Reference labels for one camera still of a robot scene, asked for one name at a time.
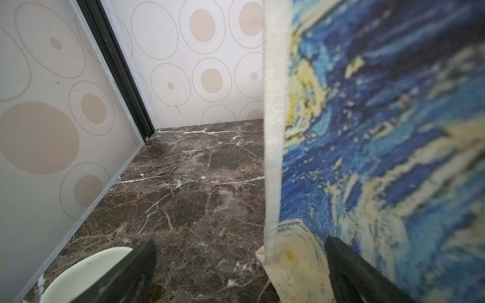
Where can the black corner frame post left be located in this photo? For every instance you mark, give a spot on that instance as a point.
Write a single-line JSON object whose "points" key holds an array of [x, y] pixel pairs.
{"points": [[103, 32]]}

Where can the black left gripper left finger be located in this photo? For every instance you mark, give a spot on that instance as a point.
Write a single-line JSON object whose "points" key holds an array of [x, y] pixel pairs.
{"points": [[129, 280]]}

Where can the starry night canvas bag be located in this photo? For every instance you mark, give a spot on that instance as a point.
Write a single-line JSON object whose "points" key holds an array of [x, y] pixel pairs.
{"points": [[374, 134]]}

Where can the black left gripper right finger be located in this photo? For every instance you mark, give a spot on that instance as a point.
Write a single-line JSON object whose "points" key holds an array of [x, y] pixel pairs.
{"points": [[354, 280]]}

